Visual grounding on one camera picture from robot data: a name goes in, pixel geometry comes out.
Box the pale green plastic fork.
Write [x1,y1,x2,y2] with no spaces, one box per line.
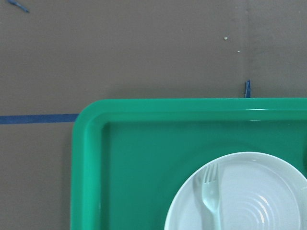
[201,163,222,230]

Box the green plastic tray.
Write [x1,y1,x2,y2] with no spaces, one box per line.
[70,98,307,230]

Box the white round plate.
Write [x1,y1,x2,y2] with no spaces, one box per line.
[164,152,307,230]

